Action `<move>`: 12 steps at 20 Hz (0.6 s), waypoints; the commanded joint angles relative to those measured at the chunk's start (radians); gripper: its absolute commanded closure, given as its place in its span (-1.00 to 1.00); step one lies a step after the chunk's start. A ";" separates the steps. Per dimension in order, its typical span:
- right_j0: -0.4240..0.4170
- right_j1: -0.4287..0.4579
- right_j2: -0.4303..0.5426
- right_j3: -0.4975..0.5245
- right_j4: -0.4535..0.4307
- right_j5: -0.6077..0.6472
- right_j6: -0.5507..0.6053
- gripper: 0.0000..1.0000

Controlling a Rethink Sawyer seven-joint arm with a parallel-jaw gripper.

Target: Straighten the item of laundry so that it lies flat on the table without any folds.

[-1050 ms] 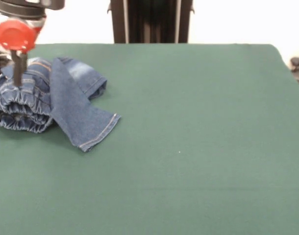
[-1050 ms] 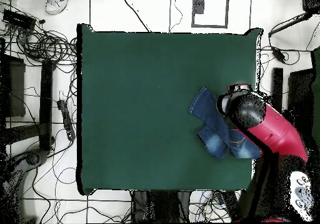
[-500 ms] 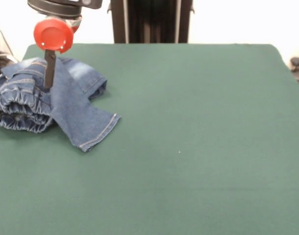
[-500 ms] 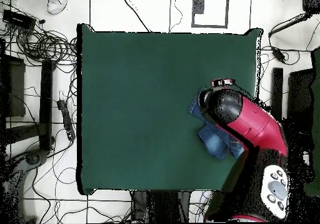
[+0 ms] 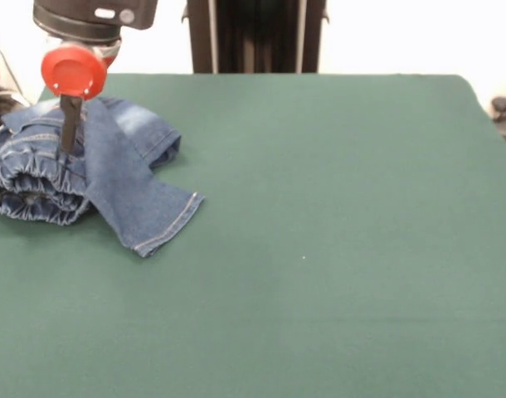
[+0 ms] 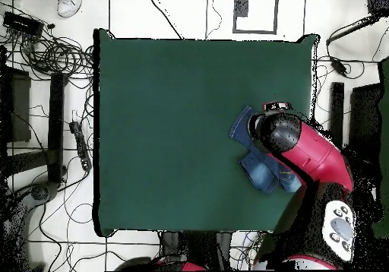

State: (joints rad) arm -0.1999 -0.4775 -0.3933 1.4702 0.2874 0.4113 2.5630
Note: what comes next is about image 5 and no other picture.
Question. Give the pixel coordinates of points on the dark green table cloth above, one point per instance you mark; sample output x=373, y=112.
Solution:
x=361, y=311

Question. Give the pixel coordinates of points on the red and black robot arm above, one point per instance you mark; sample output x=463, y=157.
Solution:
x=87, y=16

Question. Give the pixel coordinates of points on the blue denim jeans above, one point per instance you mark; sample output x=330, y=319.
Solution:
x=120, y=182

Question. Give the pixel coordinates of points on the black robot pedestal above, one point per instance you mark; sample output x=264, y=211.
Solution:
x=261, y=37

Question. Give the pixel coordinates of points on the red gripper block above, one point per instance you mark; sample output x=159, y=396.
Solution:
x=72, y=74

